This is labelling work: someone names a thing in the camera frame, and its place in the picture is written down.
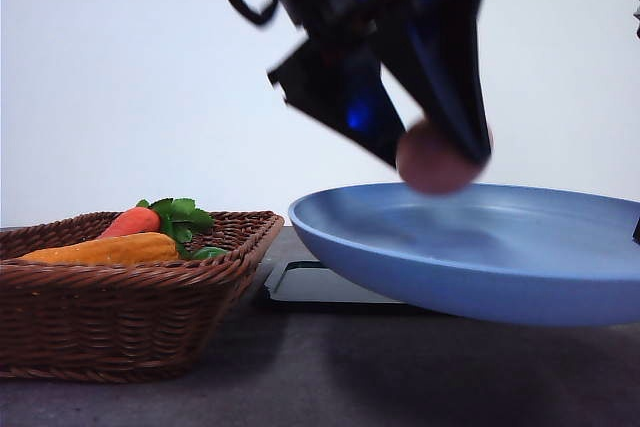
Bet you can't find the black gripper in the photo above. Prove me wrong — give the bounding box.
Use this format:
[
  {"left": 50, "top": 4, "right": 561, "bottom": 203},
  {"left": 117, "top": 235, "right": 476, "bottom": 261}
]
[{"left": 267, "top": 0, "right": 492, "bottom": 168}]

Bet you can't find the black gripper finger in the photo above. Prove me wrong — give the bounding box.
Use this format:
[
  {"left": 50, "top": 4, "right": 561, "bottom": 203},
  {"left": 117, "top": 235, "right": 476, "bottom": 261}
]
[{"left": 632, "top": 217, "right": 640, "bottom": 245}]

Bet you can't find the blue plate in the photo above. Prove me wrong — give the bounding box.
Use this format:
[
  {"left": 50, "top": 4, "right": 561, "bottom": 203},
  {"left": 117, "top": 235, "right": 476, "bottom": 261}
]
[{"left": 288, "top": 183, "right": 640, "bottom": 326}]

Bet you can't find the brown egg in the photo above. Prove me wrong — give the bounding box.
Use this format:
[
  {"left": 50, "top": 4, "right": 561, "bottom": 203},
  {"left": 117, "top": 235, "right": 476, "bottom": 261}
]
[{"left": 396, "top": 120, "right": 489, "bottom": 195}]

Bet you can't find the brown wicker basket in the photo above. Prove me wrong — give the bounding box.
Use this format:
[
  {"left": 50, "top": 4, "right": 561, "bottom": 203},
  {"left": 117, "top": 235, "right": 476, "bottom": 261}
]
[{"left": 0, "top": 211, "right": 285, "bottom": 383}]

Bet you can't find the black tray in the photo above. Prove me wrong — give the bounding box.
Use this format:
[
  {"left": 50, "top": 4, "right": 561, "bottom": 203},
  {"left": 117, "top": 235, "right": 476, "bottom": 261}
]
[{"left": 263, "top": 261, "right": 406, "bottom": 305}]

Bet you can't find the orange toy carrot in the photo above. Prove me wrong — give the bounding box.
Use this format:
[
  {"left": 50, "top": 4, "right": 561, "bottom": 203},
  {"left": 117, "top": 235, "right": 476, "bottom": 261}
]
[{"left": 98, "top": 198, "right": 214, "bottom": 255}]

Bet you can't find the green toy pepper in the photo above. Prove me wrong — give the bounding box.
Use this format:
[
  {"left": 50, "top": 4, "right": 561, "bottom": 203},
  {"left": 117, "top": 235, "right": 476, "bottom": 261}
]
[{"left": 192, "top": 246, "right": 228, "bottom": 260}]

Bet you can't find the yellow toy corn cob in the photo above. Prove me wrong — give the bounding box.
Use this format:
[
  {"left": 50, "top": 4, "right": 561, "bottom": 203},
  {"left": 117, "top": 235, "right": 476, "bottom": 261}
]
[{"left": 18, "top": 232, "right": 180, "bottom": 265}]

